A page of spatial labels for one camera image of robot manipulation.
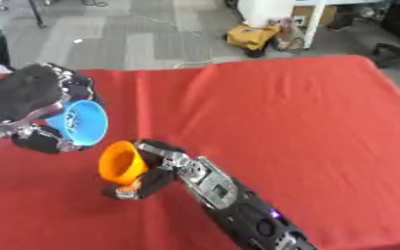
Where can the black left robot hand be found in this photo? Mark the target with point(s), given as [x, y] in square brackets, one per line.
[21, 92]

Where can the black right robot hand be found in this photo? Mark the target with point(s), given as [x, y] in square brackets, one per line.
[158, 162]

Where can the orange plastic cup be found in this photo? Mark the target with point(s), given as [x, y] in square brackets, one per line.
[120, 162]

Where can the blue plastic cup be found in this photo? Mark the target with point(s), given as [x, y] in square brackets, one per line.
[81, 122]

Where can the silver and black right robot arm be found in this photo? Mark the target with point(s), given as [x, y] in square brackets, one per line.
[237, 201]

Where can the black tripod leg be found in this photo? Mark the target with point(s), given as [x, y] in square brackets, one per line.
[36, 13]

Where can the yellow bag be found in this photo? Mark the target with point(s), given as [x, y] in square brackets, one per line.
[252, 35]

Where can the white table leg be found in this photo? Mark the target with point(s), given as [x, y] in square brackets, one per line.
[313, 24]

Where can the cardboard box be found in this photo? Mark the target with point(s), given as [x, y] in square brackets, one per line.
[311, 14]

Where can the dark bag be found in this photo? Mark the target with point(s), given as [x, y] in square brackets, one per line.
[394, 55]

